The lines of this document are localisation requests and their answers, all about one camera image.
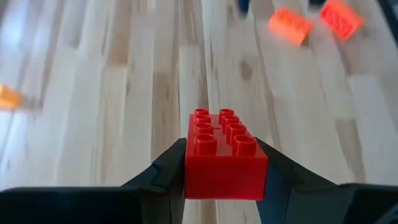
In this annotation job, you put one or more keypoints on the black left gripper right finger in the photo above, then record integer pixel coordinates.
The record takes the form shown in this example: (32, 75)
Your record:
(295, 199)

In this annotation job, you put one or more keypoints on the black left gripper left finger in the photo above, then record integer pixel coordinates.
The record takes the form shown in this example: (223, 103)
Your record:
(161, 193)

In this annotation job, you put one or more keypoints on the red toy brick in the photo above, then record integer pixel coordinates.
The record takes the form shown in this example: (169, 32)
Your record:
(224, 174)

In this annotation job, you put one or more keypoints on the orange toy brick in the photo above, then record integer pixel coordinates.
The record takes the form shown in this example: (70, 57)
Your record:
(340, 19)
(289, 26)

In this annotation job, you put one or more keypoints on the yellow toy brick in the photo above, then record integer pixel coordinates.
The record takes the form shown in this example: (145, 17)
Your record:
(9, 97)

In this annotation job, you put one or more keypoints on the black metal table frame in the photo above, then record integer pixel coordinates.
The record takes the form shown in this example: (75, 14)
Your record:
(391, 15)

